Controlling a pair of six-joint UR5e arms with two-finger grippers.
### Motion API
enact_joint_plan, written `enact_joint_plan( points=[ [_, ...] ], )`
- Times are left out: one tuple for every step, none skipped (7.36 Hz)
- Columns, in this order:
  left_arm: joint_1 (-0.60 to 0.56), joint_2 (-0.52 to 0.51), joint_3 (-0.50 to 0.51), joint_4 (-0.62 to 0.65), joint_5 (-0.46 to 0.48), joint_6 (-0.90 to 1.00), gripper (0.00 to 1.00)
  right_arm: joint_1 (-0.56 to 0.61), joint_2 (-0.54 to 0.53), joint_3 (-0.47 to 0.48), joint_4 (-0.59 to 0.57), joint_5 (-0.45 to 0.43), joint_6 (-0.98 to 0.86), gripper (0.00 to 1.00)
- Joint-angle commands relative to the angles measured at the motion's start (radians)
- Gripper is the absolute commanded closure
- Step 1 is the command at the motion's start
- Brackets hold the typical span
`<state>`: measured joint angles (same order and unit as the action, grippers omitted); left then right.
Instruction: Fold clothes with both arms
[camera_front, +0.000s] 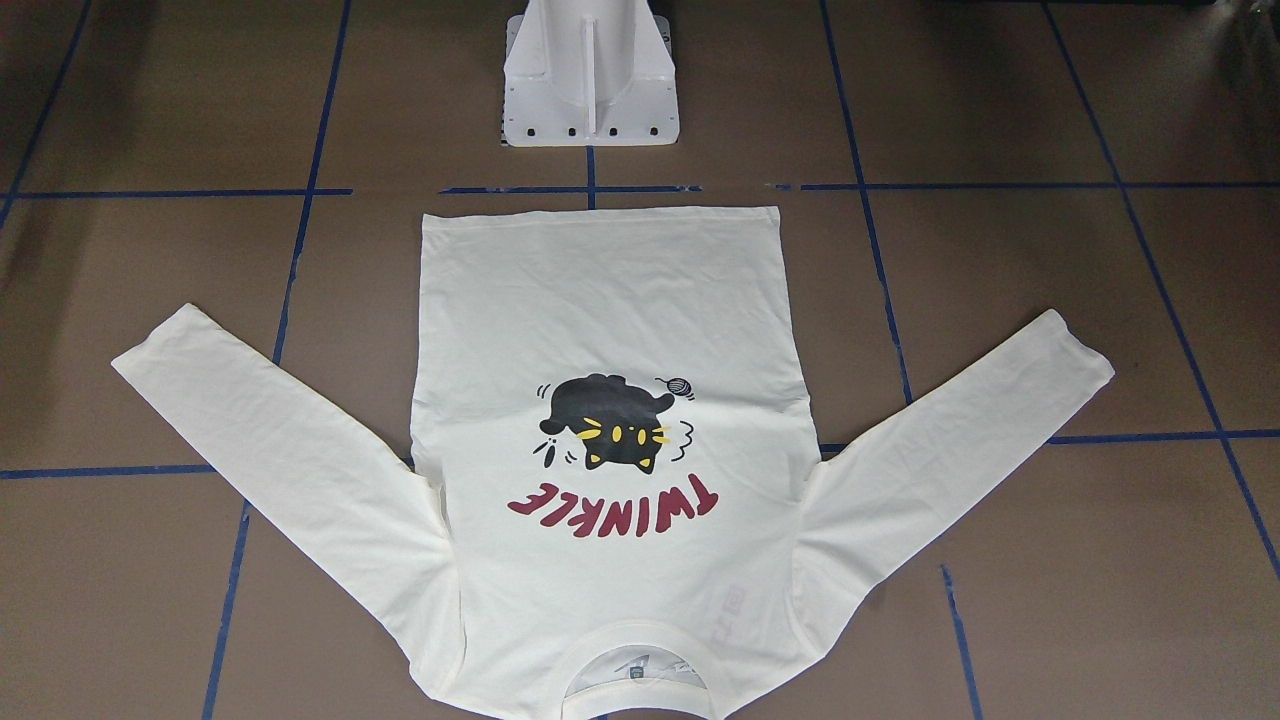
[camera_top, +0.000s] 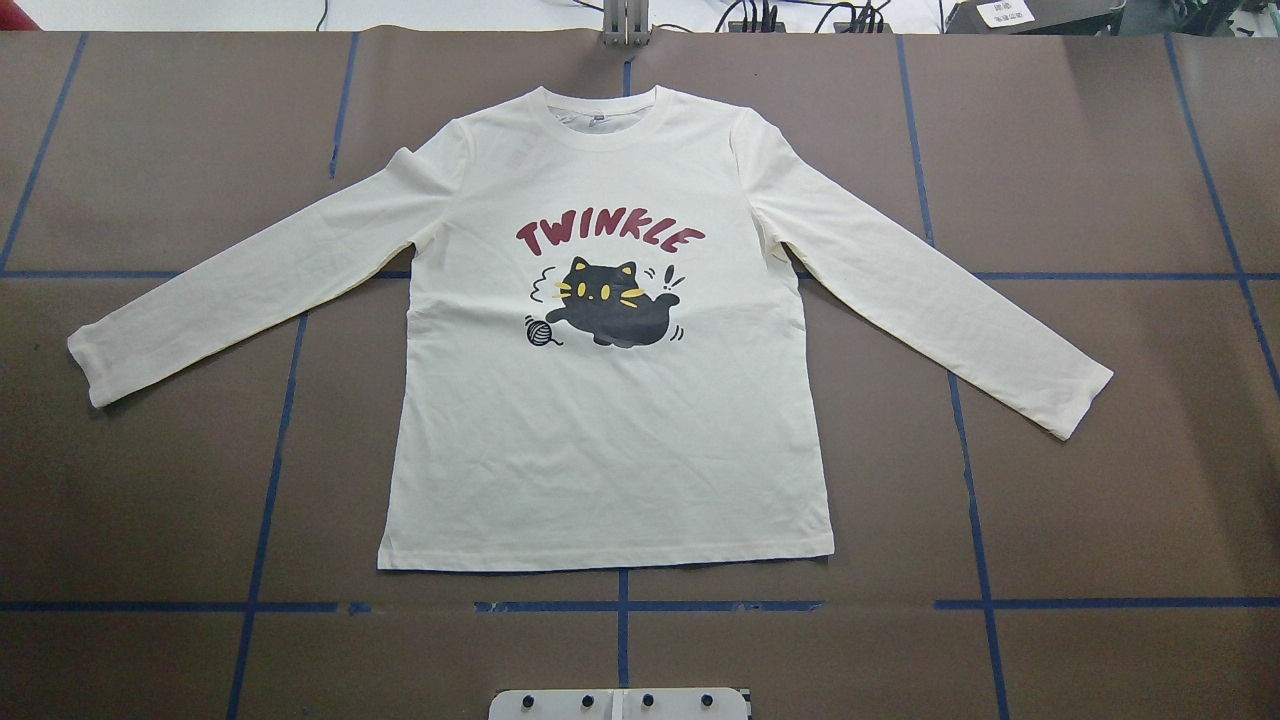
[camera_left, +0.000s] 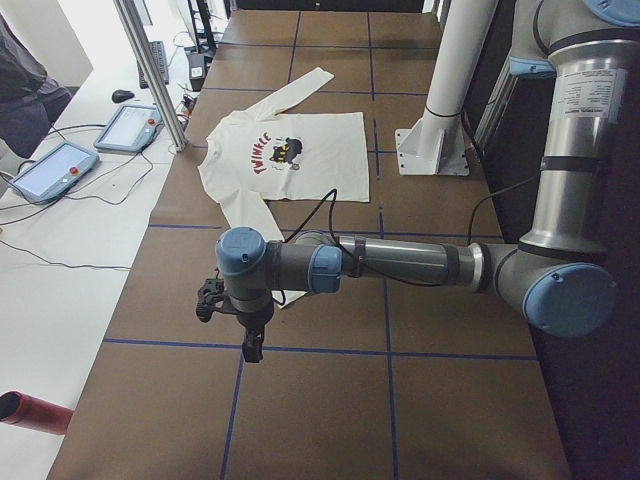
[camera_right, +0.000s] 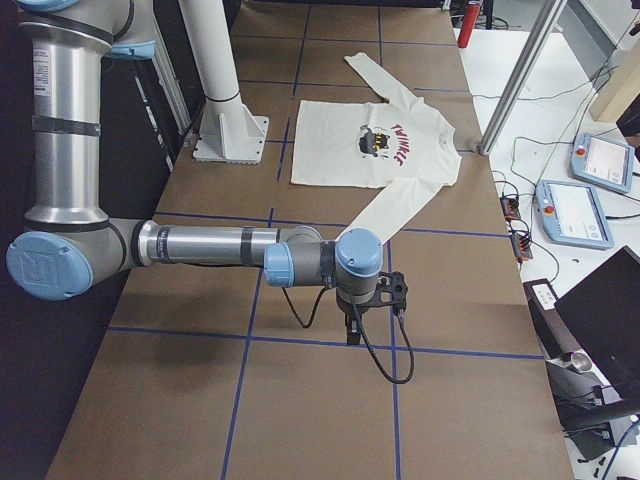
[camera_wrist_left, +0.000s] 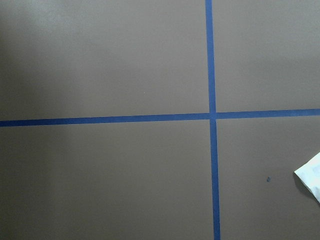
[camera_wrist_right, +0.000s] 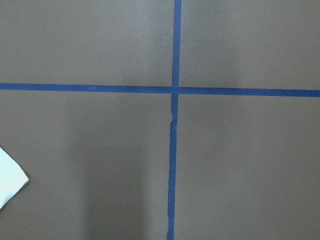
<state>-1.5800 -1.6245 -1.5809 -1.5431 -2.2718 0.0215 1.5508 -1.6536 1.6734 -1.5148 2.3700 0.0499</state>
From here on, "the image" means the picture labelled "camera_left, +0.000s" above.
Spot near teach pendant tablet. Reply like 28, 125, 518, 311
9, 141, 99, 203

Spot aluminium frame post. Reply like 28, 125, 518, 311
114, 0, 188, 152

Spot black keyboard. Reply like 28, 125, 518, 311
137, 40, 170, 89

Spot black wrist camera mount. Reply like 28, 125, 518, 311
195, 278, 233, 323

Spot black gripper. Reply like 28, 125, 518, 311
236, 302, 274, 364

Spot cream long-sleeve printed shirt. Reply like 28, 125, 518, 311
197, 68, 371, 311

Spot red cylinder bottle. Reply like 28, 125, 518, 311
1, 391, 74, 435

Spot black computer mouse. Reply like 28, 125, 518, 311
111, 89, 135, 104

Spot teach pendant tablet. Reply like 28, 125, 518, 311
94, 104, 162, 154
9, 141, 99, 203

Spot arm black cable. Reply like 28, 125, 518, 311
269, 187, 546, 307

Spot white mast base plate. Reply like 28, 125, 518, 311
394, 112, 470, 176

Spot black box white label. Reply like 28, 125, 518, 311
187, 50, 213, 92

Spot seated person dark clothes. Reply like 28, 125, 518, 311
1, 20, 72, 159

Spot far teach pendant tablet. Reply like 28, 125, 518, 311
94, 104, 162, 154

